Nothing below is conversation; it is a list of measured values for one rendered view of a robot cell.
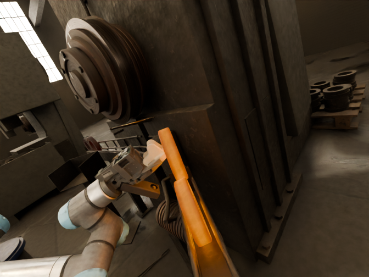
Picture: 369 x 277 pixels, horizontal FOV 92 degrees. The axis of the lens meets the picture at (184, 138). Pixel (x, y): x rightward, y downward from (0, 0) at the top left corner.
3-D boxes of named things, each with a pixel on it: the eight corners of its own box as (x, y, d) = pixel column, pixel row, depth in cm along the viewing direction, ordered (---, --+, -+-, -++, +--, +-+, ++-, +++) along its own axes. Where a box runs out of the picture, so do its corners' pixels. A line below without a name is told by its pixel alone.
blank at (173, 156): (167, 123, 56) (157, 127, 56) (171, 132, 41) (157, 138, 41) (183, 165, 60) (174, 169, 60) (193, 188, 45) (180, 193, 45)
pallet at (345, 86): (236, 129, 246) (228, 99, 230) (261, 105, 291) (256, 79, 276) (357, 129, 156) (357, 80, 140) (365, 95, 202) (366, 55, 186)
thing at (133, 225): (116, 225, 159) (69, 159, 133) (141, 221, 152) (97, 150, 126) (104, 247, 141) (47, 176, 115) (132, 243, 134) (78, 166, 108)
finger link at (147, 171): (159, 160, 45) (132, 181, 46) (163, 165, 46) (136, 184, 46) (158, 153, 50) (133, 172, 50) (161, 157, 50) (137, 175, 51)
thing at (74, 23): (114, 121, 111) (70, 41, 94) (157, 115, 77) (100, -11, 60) (105, 125, 107) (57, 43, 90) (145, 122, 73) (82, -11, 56)
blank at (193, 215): (186, 176, 52) (175, 181, 52) (184, 176, 37) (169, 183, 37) (208, 229, 49) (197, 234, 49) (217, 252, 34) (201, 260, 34)
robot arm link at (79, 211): (84, 217, 56) (62, 201, 53) (112, 197, 55) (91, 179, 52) (74, 238, 48) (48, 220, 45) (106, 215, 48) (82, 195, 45)
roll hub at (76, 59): (96, 112, 95) (65, 59, 85) (117, 107, 74) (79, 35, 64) (85, 117, 91) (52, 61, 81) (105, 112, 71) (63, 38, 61)
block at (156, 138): (182, 169, 93) (164, 128, 85) (193, 171, 87) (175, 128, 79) (168, 182, 87) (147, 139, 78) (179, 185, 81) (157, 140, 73)
